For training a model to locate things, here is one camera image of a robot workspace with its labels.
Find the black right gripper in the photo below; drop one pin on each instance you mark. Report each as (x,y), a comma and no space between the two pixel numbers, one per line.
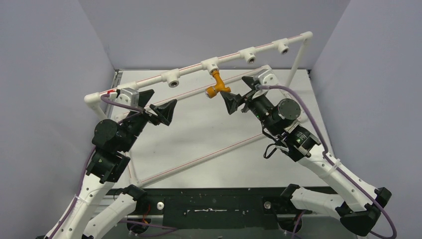
(246,100)

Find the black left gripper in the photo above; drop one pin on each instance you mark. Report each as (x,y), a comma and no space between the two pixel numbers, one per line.
(164,112)

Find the yellow plastic water faucet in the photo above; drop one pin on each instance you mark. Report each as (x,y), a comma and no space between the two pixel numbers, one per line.
(220,86)

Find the white PVC pipe frame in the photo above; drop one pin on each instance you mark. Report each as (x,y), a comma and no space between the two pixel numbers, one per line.
(203,140)

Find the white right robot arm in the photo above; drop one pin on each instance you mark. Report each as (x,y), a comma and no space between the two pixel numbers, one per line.
(286,120)

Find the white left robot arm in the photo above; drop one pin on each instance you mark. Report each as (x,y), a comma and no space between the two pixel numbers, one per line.
(105,165)

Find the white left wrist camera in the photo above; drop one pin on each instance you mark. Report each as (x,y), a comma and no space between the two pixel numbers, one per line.
(124,97)

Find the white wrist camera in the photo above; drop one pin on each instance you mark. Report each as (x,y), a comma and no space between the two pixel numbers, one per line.
(266,77)
(124,97)

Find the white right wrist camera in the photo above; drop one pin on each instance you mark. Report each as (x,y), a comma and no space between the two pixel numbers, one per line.
(266,77)

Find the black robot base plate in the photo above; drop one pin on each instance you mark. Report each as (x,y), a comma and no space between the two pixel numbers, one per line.
(217,208)

